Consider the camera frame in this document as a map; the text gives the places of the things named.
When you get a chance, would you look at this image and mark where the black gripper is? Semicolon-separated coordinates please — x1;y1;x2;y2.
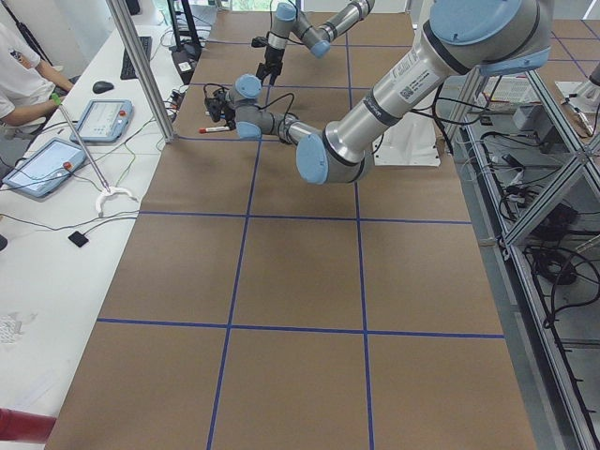
256;45;284;85
216;88;236;128

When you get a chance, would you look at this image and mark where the red capped white marker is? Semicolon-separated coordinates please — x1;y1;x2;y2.
198;126;231;134

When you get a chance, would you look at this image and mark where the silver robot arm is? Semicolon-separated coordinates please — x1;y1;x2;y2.
205;0;554;185
251;0;375;85

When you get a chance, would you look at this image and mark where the black keyboard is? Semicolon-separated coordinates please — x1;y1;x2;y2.
119;36;154;81

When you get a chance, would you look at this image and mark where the black computer mouse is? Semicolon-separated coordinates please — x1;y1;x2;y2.
92;81;114;95

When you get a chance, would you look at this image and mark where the far teach pendant tablet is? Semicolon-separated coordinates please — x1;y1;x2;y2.
76;99;133;144

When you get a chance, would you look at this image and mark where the teach pendant tablet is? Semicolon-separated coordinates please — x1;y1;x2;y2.
3;138;87;199
76;99;133;144

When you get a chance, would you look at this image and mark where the metal reacher grabber tool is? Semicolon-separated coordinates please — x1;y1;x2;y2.
51;93;138;218

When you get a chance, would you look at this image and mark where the near teach pendant tablet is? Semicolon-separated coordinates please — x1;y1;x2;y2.
3;138;87;199

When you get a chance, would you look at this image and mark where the small black puck device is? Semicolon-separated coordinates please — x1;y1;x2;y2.
67;231;89;248

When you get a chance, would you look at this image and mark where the seated person white shirt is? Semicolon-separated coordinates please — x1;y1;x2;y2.
1;24;74;128

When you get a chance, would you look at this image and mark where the red cylinder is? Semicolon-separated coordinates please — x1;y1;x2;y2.
1;408;56;444

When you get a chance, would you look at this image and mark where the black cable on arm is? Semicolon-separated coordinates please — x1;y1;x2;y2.
257;92;301;124

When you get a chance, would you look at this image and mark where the aluminium frame post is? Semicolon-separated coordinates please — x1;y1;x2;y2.
106;0;174;143

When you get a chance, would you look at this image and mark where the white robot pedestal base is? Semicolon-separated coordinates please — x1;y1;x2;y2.
373;113;441;167

